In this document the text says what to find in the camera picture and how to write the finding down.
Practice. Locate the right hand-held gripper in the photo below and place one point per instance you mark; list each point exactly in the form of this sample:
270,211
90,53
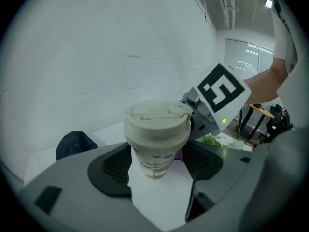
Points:
222,91

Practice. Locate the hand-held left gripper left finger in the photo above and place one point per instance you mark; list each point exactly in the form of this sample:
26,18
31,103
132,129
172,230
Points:
77,178

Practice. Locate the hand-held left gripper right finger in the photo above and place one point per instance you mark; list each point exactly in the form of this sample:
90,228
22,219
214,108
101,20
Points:
236,178

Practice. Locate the purple cloth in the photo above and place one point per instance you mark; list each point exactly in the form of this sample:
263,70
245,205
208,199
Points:
179,155

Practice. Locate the paper coffee cup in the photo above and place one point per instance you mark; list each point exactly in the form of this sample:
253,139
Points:
154,134

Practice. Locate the person's right forearm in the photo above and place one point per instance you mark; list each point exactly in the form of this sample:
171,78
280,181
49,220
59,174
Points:
263,86

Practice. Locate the dark blue baseball cap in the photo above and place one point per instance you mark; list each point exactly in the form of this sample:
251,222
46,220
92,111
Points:
74,144

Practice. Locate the glass partition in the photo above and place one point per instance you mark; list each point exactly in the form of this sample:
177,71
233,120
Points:
243,57

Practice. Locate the white artificial flower bunch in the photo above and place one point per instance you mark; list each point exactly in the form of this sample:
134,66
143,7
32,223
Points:
217,141

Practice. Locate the wooden desk with black legs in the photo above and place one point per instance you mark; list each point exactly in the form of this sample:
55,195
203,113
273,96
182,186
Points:
263,112

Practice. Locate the black office chair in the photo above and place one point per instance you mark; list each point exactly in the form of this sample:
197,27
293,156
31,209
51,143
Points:
280,122

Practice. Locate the person's beige shirt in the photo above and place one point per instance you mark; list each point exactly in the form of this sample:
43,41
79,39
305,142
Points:
282,33

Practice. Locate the white ceiling pipes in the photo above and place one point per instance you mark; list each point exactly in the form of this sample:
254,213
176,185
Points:
228,6

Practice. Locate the ceiling light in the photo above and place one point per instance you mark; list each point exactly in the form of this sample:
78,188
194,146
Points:
268,3

